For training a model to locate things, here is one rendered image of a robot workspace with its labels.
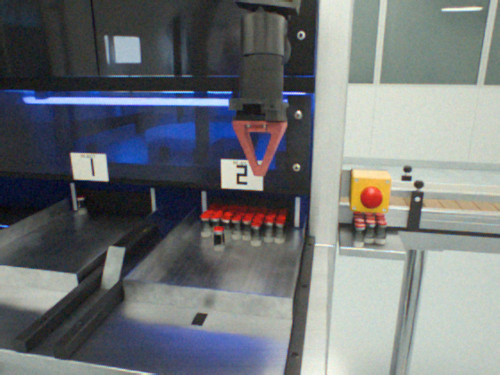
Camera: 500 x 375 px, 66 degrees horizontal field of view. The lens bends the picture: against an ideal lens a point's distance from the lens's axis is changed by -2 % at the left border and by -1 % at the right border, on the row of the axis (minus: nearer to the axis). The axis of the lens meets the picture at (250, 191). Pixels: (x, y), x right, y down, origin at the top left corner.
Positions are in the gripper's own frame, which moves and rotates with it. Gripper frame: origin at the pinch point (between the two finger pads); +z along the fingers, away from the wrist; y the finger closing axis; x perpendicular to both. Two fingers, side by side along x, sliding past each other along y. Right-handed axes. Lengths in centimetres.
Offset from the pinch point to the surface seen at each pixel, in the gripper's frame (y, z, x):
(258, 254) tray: 19.0, 18.5, 3.1
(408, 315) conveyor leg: 43, 40, -31
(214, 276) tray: 9.2, 19.8, 8.9
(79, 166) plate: 24, 4, 44
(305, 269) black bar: 11.2, 17.8, -6.4
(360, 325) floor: 136, 92, -30
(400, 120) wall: 485, -14, -99
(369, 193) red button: 20.6, 5.9, -16.8
